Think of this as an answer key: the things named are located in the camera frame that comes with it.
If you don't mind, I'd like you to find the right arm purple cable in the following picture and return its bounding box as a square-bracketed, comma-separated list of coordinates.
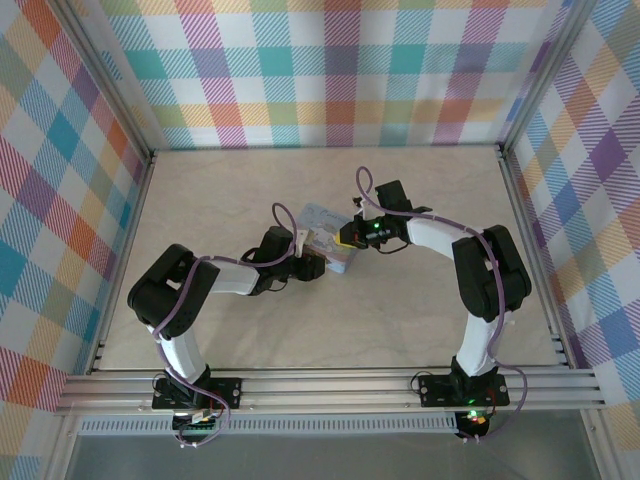
[355, 166, 530, 444]

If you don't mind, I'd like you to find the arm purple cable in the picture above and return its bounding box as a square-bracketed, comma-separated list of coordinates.
[355, 166, 530, 444]
[152, 202, 301, 449]

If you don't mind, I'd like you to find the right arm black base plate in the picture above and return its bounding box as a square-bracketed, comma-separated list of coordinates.
[418, 373, 510, 407]

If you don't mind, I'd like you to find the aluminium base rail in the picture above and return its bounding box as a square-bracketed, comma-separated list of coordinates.
[54, 367, 606, 416]

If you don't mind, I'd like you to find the aluminium side rail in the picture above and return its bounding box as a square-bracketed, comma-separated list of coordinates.
[87, 149, 157, 374]
[498, 144, 581, 370]

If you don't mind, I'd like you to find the right aluminium side rail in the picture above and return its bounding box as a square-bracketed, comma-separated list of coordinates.
[498, 144, 581, 370]

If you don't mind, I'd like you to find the left aluminium side rail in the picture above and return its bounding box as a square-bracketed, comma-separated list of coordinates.
[87, 149, 157, 374]

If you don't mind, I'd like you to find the left aluminium frame post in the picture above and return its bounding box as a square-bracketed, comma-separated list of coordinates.
[58, 0, 157, 162]

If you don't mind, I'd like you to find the aluminium frame post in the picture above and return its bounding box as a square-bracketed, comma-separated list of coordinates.
[58, 0, 157, 162]
[498, 0, 577, 157]

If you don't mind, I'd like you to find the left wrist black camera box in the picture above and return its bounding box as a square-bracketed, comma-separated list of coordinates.
[299, 252, 330, 281]

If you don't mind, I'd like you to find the right aluminium frame post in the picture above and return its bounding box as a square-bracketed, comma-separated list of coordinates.
[498, 0, 577, 157]

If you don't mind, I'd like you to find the grey slotted cable duct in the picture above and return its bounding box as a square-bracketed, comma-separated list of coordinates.
[79, 417, 459, 435]

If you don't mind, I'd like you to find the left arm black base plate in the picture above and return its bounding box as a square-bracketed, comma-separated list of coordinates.
[152, 377, 244, 411]

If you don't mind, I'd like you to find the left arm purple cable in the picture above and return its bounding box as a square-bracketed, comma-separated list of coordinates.
[152, 202, 301, 449]

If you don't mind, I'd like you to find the pastel cartoon print box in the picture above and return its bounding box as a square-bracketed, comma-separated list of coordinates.
[297, 202, 359, 275]

